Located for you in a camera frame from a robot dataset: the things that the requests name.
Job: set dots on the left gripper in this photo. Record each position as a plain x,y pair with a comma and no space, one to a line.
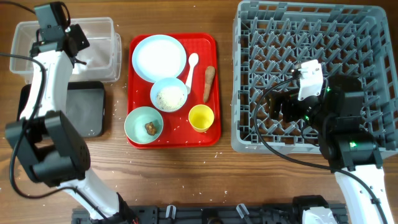
83,42

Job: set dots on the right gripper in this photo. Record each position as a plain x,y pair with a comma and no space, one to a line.
290,99

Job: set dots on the brown carrot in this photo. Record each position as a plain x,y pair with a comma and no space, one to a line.
209,77

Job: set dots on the yellow plastic cup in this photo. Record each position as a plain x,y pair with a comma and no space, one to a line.
201,117

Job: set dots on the light blue bowl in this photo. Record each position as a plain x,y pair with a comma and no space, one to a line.
157,86

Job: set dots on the mint green bowl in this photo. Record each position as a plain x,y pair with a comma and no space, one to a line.
135,121

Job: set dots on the white rice pile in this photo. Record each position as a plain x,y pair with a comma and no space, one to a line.
170,98

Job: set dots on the brown food scrap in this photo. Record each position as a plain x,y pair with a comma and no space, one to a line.
150,128

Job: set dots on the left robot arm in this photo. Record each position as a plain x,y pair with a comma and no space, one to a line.
48,153

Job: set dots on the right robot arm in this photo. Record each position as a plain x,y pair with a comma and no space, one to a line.
352,153

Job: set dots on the grey dishwasher rack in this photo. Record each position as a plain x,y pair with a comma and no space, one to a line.
270,38

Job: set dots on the clear plastic bin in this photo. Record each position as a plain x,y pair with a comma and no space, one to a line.
103,56

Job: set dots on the black plastic tray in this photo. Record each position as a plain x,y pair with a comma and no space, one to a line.
69,111

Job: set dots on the light blue plate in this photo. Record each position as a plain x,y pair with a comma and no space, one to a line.
157,57

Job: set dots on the white plastic spoon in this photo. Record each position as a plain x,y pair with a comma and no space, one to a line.
192,61

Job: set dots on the red serving tray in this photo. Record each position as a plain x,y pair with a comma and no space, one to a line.
177,131

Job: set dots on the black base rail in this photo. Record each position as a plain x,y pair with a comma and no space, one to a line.
266,213

